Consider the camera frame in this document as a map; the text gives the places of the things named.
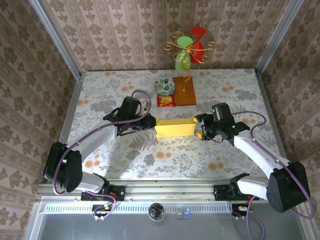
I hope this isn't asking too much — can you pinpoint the yellow paper box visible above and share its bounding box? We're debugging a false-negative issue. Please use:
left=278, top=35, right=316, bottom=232
left=154, top=116, right=198, bottom=138

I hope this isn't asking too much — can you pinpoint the black connector box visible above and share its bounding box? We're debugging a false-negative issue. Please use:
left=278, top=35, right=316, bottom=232
left=231, top=203, right=249, bottom=218
left=91, top=203, right=113, bottom=218

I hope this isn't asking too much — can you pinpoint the brown wooden board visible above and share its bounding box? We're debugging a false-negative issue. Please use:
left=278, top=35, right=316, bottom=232
left=172, top=75, right=197, bottom=107

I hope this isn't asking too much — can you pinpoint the red snack packet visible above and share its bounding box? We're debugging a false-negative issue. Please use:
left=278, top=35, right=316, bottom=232
left=156, top=94, right=176, bottom=108

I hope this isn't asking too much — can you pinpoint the green leaf pattern bowl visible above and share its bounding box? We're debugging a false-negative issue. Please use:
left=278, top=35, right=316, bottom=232
left=154, top=77, right=176, bottom=97

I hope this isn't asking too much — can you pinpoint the green plastic goblet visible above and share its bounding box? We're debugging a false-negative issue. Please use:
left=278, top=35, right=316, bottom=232
left=174, top=36, right=194, bottom=72

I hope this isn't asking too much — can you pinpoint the red plastic goblet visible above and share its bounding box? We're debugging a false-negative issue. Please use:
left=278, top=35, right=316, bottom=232
left=190, top=26, right=208, bottom=65

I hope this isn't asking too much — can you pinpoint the round metal tin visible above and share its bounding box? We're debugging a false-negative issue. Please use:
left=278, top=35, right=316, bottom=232
left=148, top=202, right=166, bottom=223

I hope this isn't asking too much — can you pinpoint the grey metal shelf panel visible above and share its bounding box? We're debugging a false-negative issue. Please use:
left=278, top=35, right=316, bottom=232
left=24, top=197, right=311, bottom=240

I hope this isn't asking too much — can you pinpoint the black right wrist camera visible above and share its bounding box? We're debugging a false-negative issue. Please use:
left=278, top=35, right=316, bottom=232
left=211, top=102, right=232, bottom=123

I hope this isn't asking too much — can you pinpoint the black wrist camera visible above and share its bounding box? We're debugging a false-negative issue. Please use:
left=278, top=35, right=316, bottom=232
left=211, top=102, right=232, bottom=123
left=121, top=96, right=151, bottom=117

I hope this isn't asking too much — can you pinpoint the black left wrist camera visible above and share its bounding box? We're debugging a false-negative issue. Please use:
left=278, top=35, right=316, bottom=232
left=121, top=96, right=151, bottom=117

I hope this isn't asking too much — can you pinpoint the aluminium table side rail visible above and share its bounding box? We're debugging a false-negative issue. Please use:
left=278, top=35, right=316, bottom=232
left=46, top=71, right=85, bottom=185
left=254, top=69, right=296, bottom=181

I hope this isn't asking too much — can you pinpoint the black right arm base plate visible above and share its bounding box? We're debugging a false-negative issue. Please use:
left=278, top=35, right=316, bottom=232
left=213, top=184, right=260, bottom=201

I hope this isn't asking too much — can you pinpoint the aluminium frame front rail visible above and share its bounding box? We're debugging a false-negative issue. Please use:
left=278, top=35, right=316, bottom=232
left=34, top=178, right=308, bottom=202

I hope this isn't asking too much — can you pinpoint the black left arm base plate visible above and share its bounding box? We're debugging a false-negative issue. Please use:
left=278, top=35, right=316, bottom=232
left=80, top=184, right=126, bottom=202

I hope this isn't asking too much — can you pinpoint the gold wire cup stand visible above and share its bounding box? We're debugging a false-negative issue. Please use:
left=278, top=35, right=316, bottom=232
left=162, top=31, right=217, bottom=91

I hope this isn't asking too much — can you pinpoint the perforated metal cable strip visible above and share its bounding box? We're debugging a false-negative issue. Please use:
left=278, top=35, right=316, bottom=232
left=43, top=204, right=233, bottom=214

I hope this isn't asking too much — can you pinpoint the aluminium frame post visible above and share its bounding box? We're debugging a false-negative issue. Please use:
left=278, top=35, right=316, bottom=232
left=29, top=0, right=83, bottom=80
left=254, top=0, right=305, bottom=75

